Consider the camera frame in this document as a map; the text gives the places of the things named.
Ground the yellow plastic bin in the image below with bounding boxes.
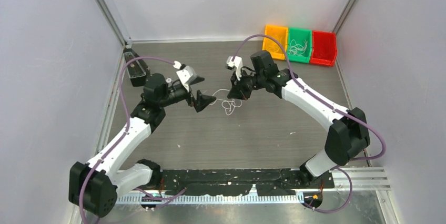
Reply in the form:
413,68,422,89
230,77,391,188
262,24,289,60

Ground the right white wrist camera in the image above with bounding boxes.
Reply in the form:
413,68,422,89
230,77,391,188
226,56,243,80

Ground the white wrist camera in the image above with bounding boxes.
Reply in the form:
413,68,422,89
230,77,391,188
173,61,198,92
226,56,243,80

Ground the red plastic bin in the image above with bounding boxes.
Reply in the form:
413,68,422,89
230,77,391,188
309,30,338,67

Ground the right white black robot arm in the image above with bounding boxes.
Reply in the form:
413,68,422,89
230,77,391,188
226,50,370,188

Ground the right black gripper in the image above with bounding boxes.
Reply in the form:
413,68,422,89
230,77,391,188
228,68,265,101

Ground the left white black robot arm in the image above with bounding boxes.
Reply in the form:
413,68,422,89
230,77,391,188
68,70,216,218

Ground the black wedge stand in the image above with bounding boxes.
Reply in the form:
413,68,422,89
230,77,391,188
123,48,150,87

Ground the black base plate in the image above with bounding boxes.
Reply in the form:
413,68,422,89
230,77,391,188
140,168,335,196

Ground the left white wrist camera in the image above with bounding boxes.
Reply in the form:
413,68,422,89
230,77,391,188
173,61,198,92

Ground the aluminium frame rail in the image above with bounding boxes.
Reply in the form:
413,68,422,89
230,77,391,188
115,166,391,194

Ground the green plastic bin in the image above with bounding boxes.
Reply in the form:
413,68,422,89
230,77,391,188
287,27,312,64

